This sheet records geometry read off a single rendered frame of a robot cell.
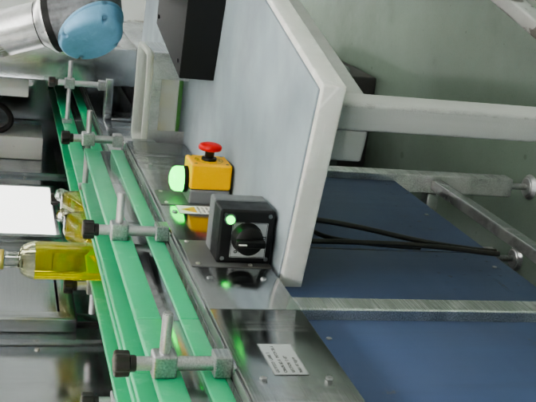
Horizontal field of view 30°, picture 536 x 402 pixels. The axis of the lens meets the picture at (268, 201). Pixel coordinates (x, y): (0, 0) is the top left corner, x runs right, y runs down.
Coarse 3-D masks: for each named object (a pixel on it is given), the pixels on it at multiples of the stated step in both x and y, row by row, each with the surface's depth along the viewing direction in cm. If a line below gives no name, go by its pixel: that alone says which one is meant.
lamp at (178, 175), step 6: (174, 168) 168; (180, 168) 168; (186, 168) 168; (174, 174) 168; (180, 174) 168; (186, 174) 168; (174, 180) 168; (180, 180) 168; (186, 180) 168; (174, 186) 168; (180, 186) 168; (186, 186) 168
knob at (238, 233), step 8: (240, 224) 140; (248, 224) 140; (232, 232) 140; (240, 232) 138; (248, 232) 139; (256, 232) 139; (232, 240) 140; (240, 240) 138; (248, 240) 138; (256, 240) 139; (240, 248) 139; (248, 248) 139; (256, 248) 138; (264, 248) 139
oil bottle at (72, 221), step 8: (64, 216) 198; (72, 216) 196; (80, 216) 196; (64, 224) 198; (72, 224) 195; (80, 224) 192; (64, 232) 198; (72, 232) 195; (80, 232) 192; (72, 240) 196; (80, 240) 193; (88, 240) 190
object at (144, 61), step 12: (144, 48) 214; (144, 60) 225; (144, 72) 225; (144, 84) 226; (144, 96) 211; (132, 108) 228; (144, 108) 211; (132, 120) 228; (144, 120) 212; (132, 132) 228; (144, 132) 213
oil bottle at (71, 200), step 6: (66, 192) 212; (72, 192) 212; (78, 192) 213; (66, 198) 210; (72, 198) 209; (78, 198) 209; (66, 204) 211; (72, 204) 208; (78, 204) 206; (72, 210) 208; (78, 210) 206
